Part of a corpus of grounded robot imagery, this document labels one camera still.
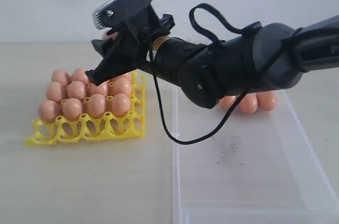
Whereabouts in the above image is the clear plastic container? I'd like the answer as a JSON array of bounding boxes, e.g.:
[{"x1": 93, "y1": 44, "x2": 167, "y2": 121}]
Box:
[{"x1": 173, "y1": 91, "x2": 338, "y2": 223}]

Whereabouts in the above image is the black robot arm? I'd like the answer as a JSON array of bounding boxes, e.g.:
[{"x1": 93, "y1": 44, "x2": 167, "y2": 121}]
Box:
[{"x1": 86, "y1": 3, "x2": 338, "y2": 109}]

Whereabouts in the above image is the yellow plastic egg tray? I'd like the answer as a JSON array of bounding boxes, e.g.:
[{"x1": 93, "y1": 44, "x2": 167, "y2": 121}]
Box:
[{"x1": 24, "y1": 71, "x2": 146, "y2": 147}]

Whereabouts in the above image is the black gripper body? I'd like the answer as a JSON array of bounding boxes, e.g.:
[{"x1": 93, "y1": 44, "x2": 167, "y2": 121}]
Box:
[{"x1": 108, "y1": 5, "x2": 254, "y2": 109}]

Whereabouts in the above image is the black camera cable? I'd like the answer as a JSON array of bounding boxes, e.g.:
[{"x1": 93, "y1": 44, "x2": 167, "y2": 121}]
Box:
[{"x1": 145, "y1": 3, "x2": 308, "y2": 146}]

